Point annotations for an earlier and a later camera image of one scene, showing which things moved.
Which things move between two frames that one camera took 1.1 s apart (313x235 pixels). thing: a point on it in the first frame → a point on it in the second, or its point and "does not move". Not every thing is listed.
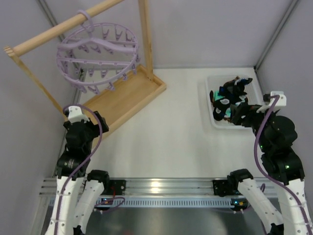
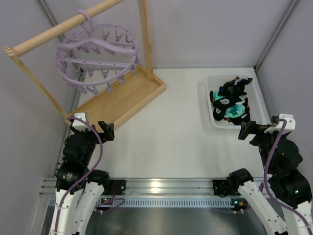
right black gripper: (241, 113) → (252, 132)
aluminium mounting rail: (150, 187) does not move
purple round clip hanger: (96, 57) does not move
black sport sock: (220, 106) does not move
